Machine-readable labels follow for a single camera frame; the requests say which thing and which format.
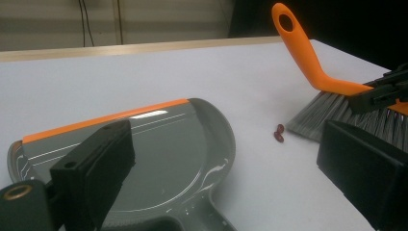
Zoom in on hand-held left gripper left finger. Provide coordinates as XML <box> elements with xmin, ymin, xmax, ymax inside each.
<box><xmin>49</xmin><ymin>118</ymin><xmax>137</xmax><ymax>231</ymax></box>

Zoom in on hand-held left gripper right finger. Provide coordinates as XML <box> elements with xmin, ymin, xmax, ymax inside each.
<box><xmin>316</xmin><ymin>119</ymin><xmax>408</xmax><ymax>231</ymax></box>

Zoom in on grey dustpan with orange lip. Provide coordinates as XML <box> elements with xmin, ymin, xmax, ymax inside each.
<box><xmin>7</xmin><ymin>97</ymin><xmax>239</xmax><ymax>231</ymax></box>

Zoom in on orange hand brush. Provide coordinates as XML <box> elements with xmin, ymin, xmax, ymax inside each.
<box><xmin>270</xmin><ymin>2</ymin><xmax>408</xmax><ymax>153</ymax></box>

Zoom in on red kidney beans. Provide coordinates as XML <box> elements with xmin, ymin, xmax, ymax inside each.
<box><xmin>273</xmin><ymin>123</ymin><xmax>286</xmax><ymax>143</ymax></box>

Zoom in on black curtain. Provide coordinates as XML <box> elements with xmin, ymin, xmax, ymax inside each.
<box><xmin>228</xmin><ymin>0</ymin><xmax>408</xmax><ymax>71</ymax></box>

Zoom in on wooden table with white top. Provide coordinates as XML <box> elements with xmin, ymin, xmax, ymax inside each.
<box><xmin>0</xmin><ymin>36</ymin><xmax>408</xmax><ymax>231</ymax></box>

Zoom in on black wall cable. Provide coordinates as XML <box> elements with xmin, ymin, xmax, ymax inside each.
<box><xmin>82</xmin><ymin>0</ymin><xmax>95</xmax><ymax>47</ymax></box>

